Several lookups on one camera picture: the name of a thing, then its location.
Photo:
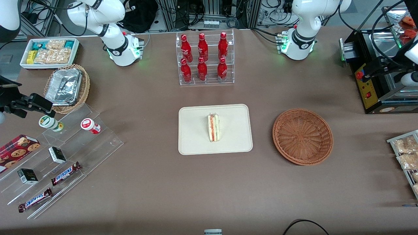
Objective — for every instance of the clear acrylic stepped display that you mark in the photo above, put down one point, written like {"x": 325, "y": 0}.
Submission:
{"x": 98, "y": 143}

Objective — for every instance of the black food warmer machine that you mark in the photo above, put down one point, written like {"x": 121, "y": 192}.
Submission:
{"x": 367, "y": 94}

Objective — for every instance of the grey device at table edge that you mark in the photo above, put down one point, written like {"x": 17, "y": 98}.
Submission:
{"x": 213, "y": 232}

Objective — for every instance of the white rectangular snack bin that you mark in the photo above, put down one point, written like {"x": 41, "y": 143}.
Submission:
{"x": 24, "y": 63}

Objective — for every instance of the white cup with green lid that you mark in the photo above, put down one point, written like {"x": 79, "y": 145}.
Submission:
{"x": 49, "y": 122}

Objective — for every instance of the black bag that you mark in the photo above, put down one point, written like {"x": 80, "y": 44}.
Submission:
{"x": 138, "y": 16}

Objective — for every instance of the red cola bottle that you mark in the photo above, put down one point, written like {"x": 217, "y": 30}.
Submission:
{"x": 202, "y": 47}
{"x": 185, "y": 71}
{"x": 222, "y": 70}
{"x": 223, "y": 45}
{"x": 202, "y": 70}
{"x": 186, "y": 49}

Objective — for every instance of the aluminium foil container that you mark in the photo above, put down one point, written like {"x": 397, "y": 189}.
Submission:
{"x": 63, "y": 86}

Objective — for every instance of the brown Snickers bar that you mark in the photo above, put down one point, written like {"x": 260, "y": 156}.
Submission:
{"x": 65, "y": 174}
{"x": 35, "y": 200}

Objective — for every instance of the triangle sandwich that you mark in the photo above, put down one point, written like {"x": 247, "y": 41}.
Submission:
{"x": 214, "y": 129}

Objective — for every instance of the tray of packaged snacks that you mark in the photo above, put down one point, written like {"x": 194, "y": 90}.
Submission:
{"x": 390, "y": 141}

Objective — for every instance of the white power strip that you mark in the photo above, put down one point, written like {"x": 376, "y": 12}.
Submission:
{"x": 211, "y": 23}

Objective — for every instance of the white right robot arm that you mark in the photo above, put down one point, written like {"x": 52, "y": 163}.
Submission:
{"x": 111, "y": 19}

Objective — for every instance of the round brown wicker basket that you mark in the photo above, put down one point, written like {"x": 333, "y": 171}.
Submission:
{"x": 302, "y": 137}

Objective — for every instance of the clear acrylic bottle rack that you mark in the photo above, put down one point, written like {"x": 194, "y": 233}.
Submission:
{"x": 210, "y": 81}

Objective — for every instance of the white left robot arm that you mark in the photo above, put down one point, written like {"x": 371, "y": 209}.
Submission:
{"x": 303, "y": 16}

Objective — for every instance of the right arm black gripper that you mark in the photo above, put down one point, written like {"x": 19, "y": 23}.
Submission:
{"x": 7, "y": 96}

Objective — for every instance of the cream plastic tray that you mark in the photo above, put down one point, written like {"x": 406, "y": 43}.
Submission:
{"x": 196, "y": 130}

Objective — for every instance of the clear bag of crackers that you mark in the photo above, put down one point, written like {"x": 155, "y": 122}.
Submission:
{"x": 416, "y": 189}
{"x": 405, "y": 145}
{"x": 409, "y": 161}
{"x": 415, "y": 177}

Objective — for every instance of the clear bag of puffed snacks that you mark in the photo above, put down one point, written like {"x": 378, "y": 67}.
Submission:
{"x": 62, "y": 55}
{"x": 45, "y": 56}
{"x": 55, "y": 44}

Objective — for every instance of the steel warmer pan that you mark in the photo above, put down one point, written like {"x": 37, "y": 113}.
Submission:
{"x": 396, "y": 89}
{"x": 385, "y": 45}

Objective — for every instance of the white cup with red lid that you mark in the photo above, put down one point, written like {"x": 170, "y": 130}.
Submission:
{"x": 88, "y": 125}

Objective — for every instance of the light wicker basket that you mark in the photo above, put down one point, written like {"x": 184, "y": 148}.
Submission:
{"x": 85, "y": 88}

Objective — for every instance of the yellow snack packet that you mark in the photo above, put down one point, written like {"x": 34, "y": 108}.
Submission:
{"x": 30, "y": 57}

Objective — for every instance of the red cookie box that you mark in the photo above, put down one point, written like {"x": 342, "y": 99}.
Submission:
{"x": 16, "y": 151}

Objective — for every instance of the teal snack packet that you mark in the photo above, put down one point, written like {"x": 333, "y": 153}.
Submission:
{"x": 69, "y": 44}
{"x": 38, "y": 45}

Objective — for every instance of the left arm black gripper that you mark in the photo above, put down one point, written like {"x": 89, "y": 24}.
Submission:
{"x": 396, "y": 62}

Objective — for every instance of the small black carton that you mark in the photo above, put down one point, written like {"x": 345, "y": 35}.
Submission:
{"x": 57, "y": 155}
{"x": 27, "y": 176}

